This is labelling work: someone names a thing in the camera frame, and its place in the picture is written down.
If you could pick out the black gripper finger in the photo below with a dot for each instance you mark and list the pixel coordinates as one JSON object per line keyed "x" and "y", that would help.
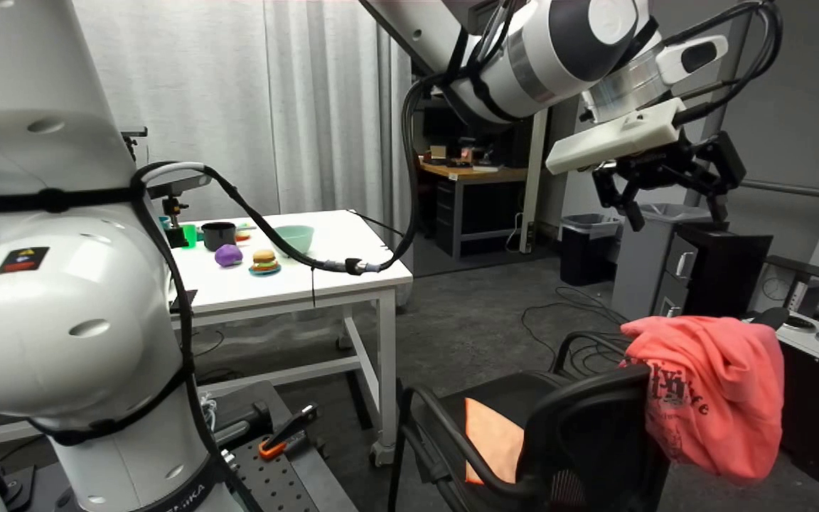
{"x": 728, "y": 161}
{"x": 622, "y": 194}

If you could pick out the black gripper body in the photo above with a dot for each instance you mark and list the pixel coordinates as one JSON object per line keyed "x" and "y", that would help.
{"x": 665, "y": 170}

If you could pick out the orange shirt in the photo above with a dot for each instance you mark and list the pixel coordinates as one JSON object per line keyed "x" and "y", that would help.
{"x": 712, "y": 399}

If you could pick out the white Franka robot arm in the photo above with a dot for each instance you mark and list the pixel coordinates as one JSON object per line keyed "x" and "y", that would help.
{"x": 48, "y": 313}

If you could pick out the black mesh chair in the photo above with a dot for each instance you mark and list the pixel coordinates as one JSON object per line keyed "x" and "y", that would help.
{"x": 580, "y": 429}

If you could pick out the black trash bin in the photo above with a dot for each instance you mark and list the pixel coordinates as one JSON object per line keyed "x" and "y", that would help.
{"x": 587, "y": 251}

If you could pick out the black drawer cabinet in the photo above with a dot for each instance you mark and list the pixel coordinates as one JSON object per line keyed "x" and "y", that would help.
{"x": 723, "y": 271}

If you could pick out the wooden desk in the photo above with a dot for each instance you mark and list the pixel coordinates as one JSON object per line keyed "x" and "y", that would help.
{"x": 470, "y": 175}

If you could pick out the white table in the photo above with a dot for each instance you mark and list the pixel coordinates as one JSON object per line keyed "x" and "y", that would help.
{"x": 354, "y": 285}

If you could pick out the teal bowl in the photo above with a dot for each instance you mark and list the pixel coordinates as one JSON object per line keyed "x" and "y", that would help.
{"x": 295, "y": 239}

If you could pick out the white curtain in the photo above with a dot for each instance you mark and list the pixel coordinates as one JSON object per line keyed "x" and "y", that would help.
{"x": 285, "y": 104}

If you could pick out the toy burger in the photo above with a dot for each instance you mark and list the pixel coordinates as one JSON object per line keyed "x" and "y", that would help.
{"x": 264, "y": 262}

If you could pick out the purple toy ball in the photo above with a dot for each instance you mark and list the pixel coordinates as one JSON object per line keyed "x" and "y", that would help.
{"x": 227, "y": 254}

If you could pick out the black cup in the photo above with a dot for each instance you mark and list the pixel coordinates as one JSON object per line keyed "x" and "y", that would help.
{"x": 220, "y": 234}

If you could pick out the black perforated base board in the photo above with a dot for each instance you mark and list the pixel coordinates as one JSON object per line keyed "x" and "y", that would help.
{"x": 300, "y": 484}

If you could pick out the green toy block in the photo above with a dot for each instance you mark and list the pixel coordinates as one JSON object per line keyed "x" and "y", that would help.
{"x": 190, "y": 237}

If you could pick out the grey wall handrail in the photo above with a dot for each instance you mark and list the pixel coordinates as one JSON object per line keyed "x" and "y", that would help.
{"x": 807, "y": 192}

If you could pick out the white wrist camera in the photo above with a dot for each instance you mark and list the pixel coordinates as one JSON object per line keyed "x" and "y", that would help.
{"x": 691, "y": 59}

